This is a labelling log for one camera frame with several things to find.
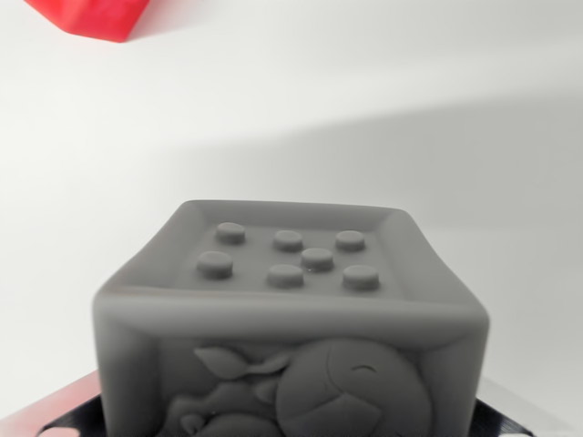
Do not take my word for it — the gray embossed rubber cube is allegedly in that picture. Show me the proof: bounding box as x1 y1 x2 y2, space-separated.
90 198 491 437

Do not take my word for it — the red rubber cube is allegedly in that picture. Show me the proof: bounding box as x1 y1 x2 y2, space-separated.
22 0 151 45

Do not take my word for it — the black silver gripper right finger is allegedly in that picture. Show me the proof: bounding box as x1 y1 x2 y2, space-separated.
471 375 583 437

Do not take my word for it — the black silver gripper left finger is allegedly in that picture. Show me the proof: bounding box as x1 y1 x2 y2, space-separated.
0 369 108 437

